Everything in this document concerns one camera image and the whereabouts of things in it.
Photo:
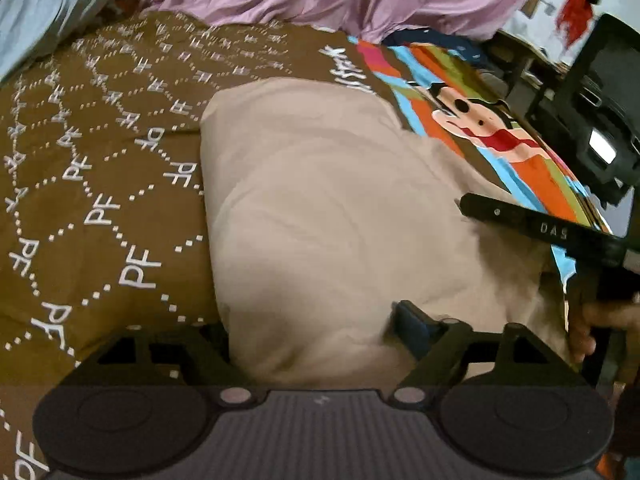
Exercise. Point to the grey pillow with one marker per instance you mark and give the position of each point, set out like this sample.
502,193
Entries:
31,29

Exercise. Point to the dark blue patterned cloth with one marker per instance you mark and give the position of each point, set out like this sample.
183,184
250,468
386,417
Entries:
464,48

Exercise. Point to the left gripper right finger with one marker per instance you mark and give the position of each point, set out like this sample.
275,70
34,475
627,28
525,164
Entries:
437,346

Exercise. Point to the red hanging cloth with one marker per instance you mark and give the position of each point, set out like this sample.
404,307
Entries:
573,21

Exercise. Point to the black office chair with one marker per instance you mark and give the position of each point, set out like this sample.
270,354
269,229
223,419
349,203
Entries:
592,119

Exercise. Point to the colourful cartoon bedspread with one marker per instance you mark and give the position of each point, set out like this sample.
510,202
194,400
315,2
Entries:
102,202

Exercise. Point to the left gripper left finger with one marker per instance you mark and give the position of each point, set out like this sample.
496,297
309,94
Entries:
185,366

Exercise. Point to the beige garment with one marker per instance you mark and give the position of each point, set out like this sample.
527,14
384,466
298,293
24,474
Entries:
322,211

